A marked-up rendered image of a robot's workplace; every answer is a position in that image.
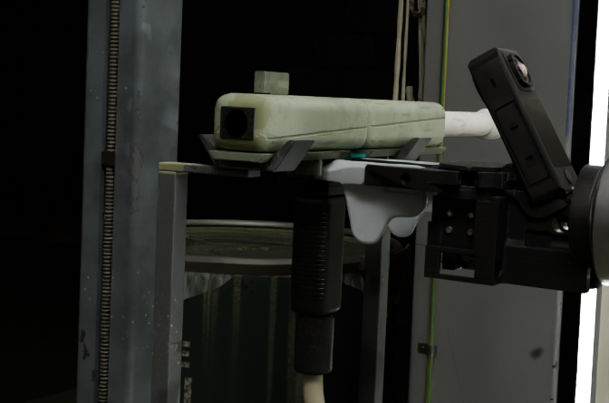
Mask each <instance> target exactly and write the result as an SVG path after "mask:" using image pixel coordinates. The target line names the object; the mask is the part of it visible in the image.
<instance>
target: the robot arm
mask: <svg viewBox="0 0 609 403"><path fill-rule="evenodd" d="M468 68H469V71H470V73H471V75H472V81H474V84H475V87H476V90H477V92H478V94H479V96H480V98H481V99H482V101H483V102H484V103H485V104H486V106H487V108H488V111H489V114H490V116H491V118H492V119H493V121H494V123H495V125H496V127H497V129H498V133H499V135H500V137H501V138H502V140H503V142H504V144H505V147H506V149H507V152H508V154H509V156H510V157H511V159H512V161H513V163H501V162H489V161H468V160H460V161H447V162H429V161H412V160H397V159H377V158H360V159H358V160H357V161H351V160H340V159H336V160H334V161H332V162H331V163H329V164H327V165H325V166H323V168H322V175H321V176H320V177H316V176H314V178H315V179H321V180H326V181H333V182H340V183H341V185H342V187H343V192H344V195H345V201H346V205H347V210H348V215H349V219H350V224H351V229H352V233H353V236H354V238H355V239H356V240H357V241H359V242H360V243H362V244H366V245H371V244H375V243H377V242H378V241H379V240H380V239H381V237H382V234H383V233H384V231H385V229H386V227H387V226H388V228H389V230H390V231H391V232H392V233H393V234H394V235H396V236H398V237H407V236H409V235H411V234H412V232H413V230H414V228H415V226H416V225H417V223H418V221H419V219H420V217H421V215H422V214H424V213H426V212H431V213H432V216H431V220H430V221H429V222H428V238H427V244H426V247H425V264H424V277H429V278H437V279H443V280H451V281H457V282H464V283H477V284H484V285H491V286H494V285H497V284H500V283H509V284H515V285H523V286H529V287H536V288H544V289H550V290H558V291H564V292H571V293H584V294H587V293H589V292H590V290H594V289H598V288H600V287H601V283H602V284H605V285H609V159H608V160H606V161H605V163H604V164H603V165H593V164H586V165H584V166H583V168H582V169H581V170H580V172H579V174H578V176H577V175H576V173H575V171H574V169H573V167H572V165H571V163H570V161H569V158H568V156H567V155H566V152H565V150H564V148H563V146H562V144H561V142H560V140H559V138H558V136H557V135H556V131H555V129H554V127H553V125H552V123H551V121H550V119H549V118H548V116H547V114H546V111H545V109H544V106H543V104H542V102H541V100H540V99H539V97H538V95H537V92H536V90H535V88H534V86H533V79H532V78H531V75H530V72H529V70H528V68H527V66H526V65H525V63H524V60H523V59H522V58H521V57H520V56H519V54H518V53H517V52H515V51H512V50H507V49H501V48H496V47H494V48H492V49H490V50H488V51H487V52H485V53H483V54H481V55H480V56H478V57H476V58H475V59H473V60H471V61H470V62H469V65H468ZM566 223H568V227H567V226H566ZM441 253H443V254H442V260H441ZM440 262H442V269H446V270H453V271H454V270H456V269H459V268H461V269H469V270H475V271H474V278H473V277H466V276H459V275H452V274H445V273H440Z"/></svg>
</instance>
